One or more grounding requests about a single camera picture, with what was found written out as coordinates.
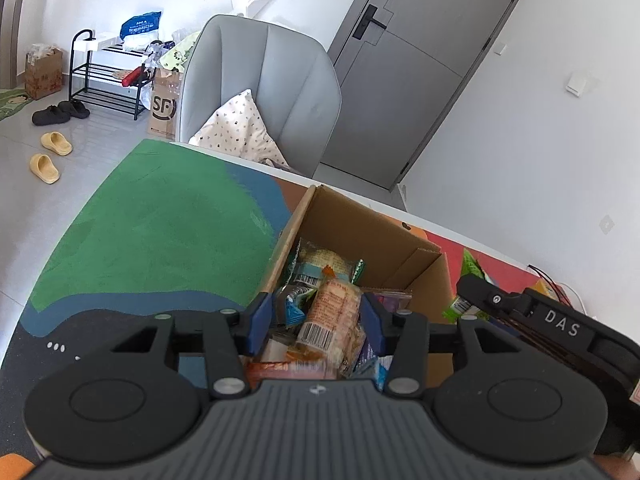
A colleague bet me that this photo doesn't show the person's right forearm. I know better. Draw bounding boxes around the person's right forearm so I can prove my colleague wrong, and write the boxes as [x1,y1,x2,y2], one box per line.
[594,452,640,480]

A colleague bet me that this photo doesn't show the yellow slipper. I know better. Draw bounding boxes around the yellow slipper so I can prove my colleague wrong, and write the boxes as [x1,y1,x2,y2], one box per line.
[29,154,61,185]
[40,131,74,156]

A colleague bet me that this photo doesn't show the orange white snack packet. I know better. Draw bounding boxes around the orange white snack packet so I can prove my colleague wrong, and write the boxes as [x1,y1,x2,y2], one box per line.
[294,280,365,362]

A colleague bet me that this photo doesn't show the black metal shoe rack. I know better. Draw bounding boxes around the black metal shoe rack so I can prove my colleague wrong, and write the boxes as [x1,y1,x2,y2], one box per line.
[68,29,151,121]

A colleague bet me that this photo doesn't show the green snack packet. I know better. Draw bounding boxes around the green snack packet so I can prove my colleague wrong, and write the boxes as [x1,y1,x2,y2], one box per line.
[442,249,485,324]

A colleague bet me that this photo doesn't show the green patterned cushion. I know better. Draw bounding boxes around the green patterned cushion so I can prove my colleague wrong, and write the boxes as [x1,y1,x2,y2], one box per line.
[159,30,202,72]

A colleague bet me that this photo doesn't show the black door handle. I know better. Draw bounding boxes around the black door handle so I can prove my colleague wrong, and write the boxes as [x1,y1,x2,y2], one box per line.
[352,4,389,41]

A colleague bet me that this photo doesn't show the pile of mixed snack packets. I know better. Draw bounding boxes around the pile of mixed snack packets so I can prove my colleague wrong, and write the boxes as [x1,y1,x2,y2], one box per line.
[245,237,416,393]

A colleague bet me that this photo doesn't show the small printed cardboard box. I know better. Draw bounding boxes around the small printed cardboard box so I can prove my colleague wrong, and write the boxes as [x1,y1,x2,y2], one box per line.
[25,45,64,101]

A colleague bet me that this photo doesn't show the green cartoon floor rug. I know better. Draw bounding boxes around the green cartoon floor rug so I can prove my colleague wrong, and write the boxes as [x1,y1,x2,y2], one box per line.
[0,87,27,122]

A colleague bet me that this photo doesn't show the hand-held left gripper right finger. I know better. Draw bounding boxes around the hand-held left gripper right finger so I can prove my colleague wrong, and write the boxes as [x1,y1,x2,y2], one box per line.
[361,291,522,396]

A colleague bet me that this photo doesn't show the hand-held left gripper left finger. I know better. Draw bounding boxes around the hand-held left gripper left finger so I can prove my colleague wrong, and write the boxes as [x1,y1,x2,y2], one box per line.
[109,292,274,402]

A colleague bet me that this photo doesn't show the grey upholstered chair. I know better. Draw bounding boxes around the grey upholstered chair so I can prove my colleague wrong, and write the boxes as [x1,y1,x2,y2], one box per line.
[178,14,343,180]

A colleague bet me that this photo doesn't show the grey room door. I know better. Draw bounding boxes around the grey room door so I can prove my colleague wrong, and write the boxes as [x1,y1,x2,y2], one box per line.
[314,0,535,192]

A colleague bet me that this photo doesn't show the black slipper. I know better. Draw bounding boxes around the black slipper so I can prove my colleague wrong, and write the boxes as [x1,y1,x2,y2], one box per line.
[32,106,71,126]
[58,99,91,119]

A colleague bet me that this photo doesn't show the thin red black cables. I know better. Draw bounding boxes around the thin red black cables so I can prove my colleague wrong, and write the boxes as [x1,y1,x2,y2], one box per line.
[527,264,577,307]

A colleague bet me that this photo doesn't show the brown printed paper bag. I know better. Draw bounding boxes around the brown printed paper bag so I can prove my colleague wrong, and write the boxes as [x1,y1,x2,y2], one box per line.
[147,66,184,142]

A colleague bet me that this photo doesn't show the red folded umbrella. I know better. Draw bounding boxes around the red folded umbrella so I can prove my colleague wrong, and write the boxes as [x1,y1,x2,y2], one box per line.
[122,62,154,87]

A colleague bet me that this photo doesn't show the blue plastic bag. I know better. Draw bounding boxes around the blue plastic bag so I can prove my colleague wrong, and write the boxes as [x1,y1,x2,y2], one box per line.
[119,10,164,41]

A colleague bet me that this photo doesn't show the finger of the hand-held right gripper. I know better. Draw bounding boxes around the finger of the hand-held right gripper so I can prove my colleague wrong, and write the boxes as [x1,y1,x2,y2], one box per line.
[456,273,528,320]

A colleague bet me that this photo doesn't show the white patterned pillow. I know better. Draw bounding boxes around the white patterned pillow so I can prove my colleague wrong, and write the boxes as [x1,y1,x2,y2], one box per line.
[189,88,291,168]

